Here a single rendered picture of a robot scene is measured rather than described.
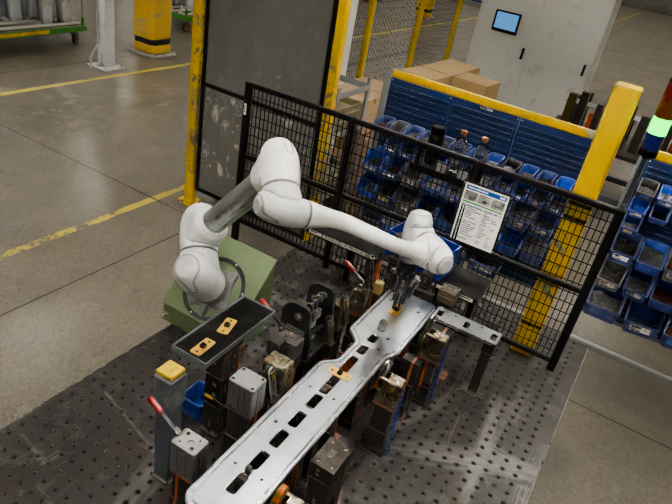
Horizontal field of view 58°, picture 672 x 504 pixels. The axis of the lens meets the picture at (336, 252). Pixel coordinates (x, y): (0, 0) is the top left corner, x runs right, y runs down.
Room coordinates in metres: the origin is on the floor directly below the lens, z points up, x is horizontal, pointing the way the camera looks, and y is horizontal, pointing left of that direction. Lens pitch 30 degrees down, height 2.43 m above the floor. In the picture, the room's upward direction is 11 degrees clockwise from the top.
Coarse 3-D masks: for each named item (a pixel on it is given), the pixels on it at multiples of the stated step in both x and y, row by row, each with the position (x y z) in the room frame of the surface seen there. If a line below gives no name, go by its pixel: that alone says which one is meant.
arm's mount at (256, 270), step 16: (224, 240) 2.32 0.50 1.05; (224, 256) 2.26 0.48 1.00; (240, 256) 2.25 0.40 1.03; (256, 256) 2.24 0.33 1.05; (240, 272) 2.19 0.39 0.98; (256, 272) 2.19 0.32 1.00; (272, 272) 2.21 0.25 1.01; (176, 288) 2.17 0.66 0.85; (240, 288) 2.14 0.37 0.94; (256, 288) 2.13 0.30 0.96; (176, 304) 2.12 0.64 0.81; (192, 304) 2.11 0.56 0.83; (176, 320) 2.11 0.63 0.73; (192, 320) 2.07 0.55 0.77
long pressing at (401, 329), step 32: (416, 320) 2.07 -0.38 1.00; (352, 352) 1.78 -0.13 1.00; (384, 352) 1.82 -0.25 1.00; (320, 384) 1.58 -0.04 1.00; (352, 384) 1.61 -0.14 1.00; (288, 416) 1.41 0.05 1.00; (320, 416) 1.43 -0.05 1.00; (256, 448) 1.26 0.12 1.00; (288, 448) 1.28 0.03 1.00; (224, 480) 1.13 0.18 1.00; (256, 480) 1.15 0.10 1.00
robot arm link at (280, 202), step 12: (276, 180) 1.86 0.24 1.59; (288, 180) 1.87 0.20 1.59; (264, 192) 1.82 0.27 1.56; (276, 192) 1.82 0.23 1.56; (288, 192) 1.84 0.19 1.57; (300, 192) 1.88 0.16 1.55; (264, 204) 1.78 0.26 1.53; (276, 204) 1.79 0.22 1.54; (288, 204) 1.81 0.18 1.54; (300, 204) 1.84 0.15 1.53; (264, 216) 1.78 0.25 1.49; (276, 216) 1.78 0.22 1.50; (288, 216) 1.80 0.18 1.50; (300, 216) 1.81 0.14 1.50
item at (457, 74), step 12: (444, 60) 7.23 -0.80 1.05; (408, 72) 6.32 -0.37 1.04; (420, 72) 6.38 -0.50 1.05; (432, 72) 6.49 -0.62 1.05; (444, 72) 6.60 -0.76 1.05; (456, 72) 6.71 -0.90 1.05; (468, 72) 6.83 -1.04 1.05; (456, 84) 6.48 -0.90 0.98; (468, 84) 6.42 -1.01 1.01; (480, 84) 6.37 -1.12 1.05; (492, 84) 6.48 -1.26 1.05; (492, 96) 6.53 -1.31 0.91
